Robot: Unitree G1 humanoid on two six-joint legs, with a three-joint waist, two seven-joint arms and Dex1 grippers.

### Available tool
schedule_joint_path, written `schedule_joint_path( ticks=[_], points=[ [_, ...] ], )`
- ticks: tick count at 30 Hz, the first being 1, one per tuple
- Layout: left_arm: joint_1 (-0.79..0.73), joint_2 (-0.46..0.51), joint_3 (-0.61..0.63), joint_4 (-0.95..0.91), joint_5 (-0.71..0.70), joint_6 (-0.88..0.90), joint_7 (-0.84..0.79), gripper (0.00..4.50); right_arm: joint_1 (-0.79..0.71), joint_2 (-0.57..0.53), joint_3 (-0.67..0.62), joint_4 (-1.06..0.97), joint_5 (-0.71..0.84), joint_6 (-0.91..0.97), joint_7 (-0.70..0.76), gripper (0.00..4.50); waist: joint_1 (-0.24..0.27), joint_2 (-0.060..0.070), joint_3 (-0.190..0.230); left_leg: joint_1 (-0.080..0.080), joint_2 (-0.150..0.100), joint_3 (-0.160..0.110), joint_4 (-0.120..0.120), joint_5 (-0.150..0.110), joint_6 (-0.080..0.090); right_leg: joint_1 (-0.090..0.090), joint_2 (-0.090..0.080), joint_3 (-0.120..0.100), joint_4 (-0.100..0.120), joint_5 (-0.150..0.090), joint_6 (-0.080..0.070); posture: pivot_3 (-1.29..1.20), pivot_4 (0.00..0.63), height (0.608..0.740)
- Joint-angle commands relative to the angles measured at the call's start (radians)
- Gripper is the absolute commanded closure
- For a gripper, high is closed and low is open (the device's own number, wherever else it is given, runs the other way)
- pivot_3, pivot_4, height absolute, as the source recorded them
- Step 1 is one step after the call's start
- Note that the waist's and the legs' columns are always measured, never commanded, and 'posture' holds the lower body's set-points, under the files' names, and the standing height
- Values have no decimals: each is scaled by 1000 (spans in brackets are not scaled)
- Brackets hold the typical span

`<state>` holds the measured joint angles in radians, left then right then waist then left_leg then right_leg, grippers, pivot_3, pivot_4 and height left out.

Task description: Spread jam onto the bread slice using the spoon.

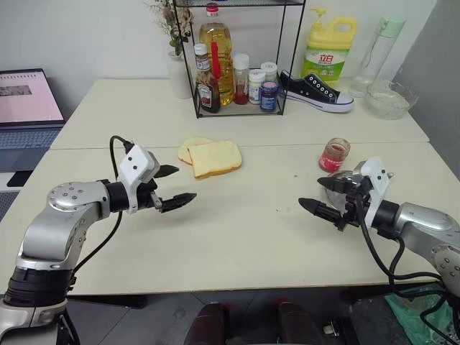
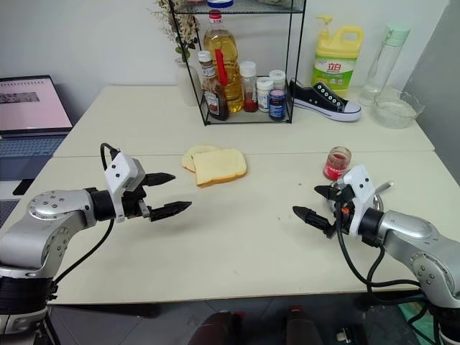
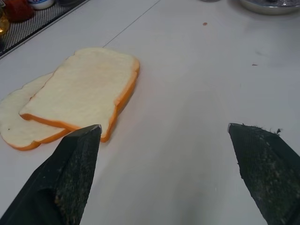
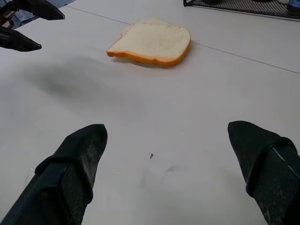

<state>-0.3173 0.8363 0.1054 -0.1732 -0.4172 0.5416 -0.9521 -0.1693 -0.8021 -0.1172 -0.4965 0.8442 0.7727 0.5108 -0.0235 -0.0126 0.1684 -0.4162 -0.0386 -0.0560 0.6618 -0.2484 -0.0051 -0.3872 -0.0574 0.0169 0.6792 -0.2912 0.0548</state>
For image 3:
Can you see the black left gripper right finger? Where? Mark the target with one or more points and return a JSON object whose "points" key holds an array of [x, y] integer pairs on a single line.
{"points": [[269, 173]]}

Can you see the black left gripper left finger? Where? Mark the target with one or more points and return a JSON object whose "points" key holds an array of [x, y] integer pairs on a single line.
{"points": [[63, 178]]}

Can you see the white bread slice orange crust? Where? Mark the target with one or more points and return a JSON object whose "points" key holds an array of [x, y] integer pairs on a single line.
{"points": [[16, 117], [84, 93]]}

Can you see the yellow glass bottle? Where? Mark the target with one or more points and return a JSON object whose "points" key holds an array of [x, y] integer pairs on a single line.
{"points": [[3, 23]]}

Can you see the silver metal bowl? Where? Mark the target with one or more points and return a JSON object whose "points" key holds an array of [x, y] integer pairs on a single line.
{"points": [[269, 5]]}

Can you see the red sauce bottle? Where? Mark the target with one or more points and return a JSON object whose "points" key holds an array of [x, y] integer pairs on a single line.
{"points": [[17, 9]]}

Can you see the white jar with label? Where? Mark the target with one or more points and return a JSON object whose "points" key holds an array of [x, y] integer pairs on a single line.
{"points": [[41, 3]]}

